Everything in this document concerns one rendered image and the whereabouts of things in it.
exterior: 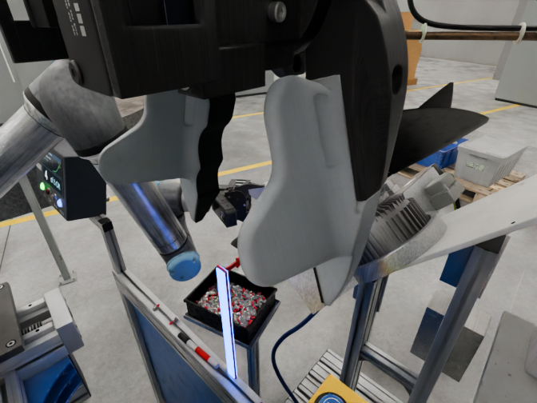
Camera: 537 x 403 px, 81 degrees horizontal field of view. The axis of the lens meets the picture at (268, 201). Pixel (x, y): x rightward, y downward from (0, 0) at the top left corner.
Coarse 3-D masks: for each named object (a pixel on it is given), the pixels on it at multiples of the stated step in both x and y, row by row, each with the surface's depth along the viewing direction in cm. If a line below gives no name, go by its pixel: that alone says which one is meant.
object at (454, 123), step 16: (416, 112) 52; (432, 112) 52; (448, 112) 53; (464, 112) 53; (400, 128) 57; (416, 128) 57; (432, 128) 57; (448, 128) 57; (464, 128) 57; (400, 144) 63; (416, 144) 63; (432, 144) 62; (448, 144) 62; (400, 160) 69; (416, 160) 68
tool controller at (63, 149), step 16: (64, 144) 93; (48, 160) 91; (64, 160) 83; (80, 160) 86; (64, 176) 85; (80, 176) 87; (96, 176) 90; (64, 192) 86; (80, 192) 89; (96, 192) 92; (64, 208) 88; (80, 208) 90; (96, 208) 94
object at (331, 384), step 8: (328, 376) 51; (328, 384) 50; (336, 384) 50; (320, 392) 49; (328, 392) 49; (336, 392) 49; (344, 392) 49; (352, 392) 49; (312, 400) 48; (344, 400) 48; (352, 400) 48; (360, 400) 48
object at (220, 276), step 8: (224, 280) 56; (224, 288) 57; (224, 296) 58; (224, 304) 60; (224, 312) 61; (224, 320) 63; (224, 328) 64; (224, 336) 66; (232, 352) 67; (232, 360) 68; (232, 368) 70; (232, 376) 72
